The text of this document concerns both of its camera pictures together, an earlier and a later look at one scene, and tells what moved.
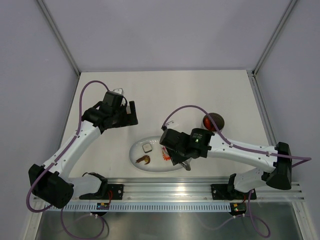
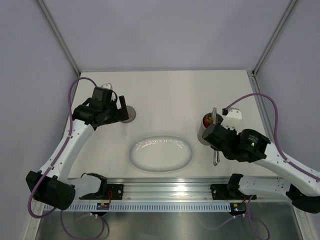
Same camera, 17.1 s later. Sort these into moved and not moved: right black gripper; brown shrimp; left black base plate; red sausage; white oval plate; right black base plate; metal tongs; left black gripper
Moved: left black gripper; brown shrimp; metal tongs; right black gripper
Not moved: red sausage; left black base plate; right black base plate; white oval plate
